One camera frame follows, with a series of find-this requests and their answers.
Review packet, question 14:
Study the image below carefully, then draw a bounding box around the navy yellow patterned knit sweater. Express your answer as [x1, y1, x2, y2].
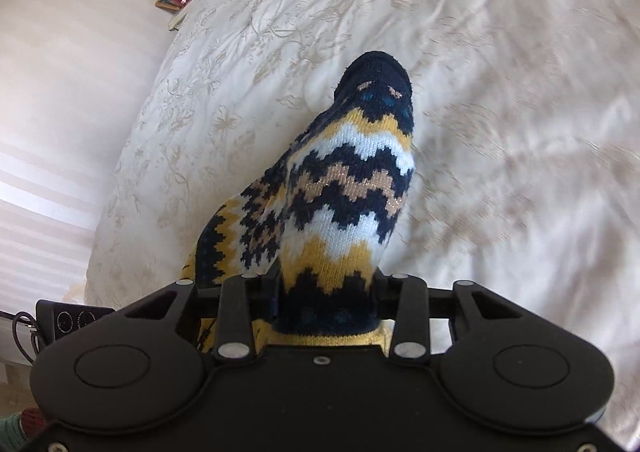
[181, 52, 414, 346]

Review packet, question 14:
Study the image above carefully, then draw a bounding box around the left cream nightstand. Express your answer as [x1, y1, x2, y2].
[168, 8, 188, 31]

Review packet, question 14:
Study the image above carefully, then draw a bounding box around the white floral bedspread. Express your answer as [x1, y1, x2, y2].
[84, 0, 640, 442]

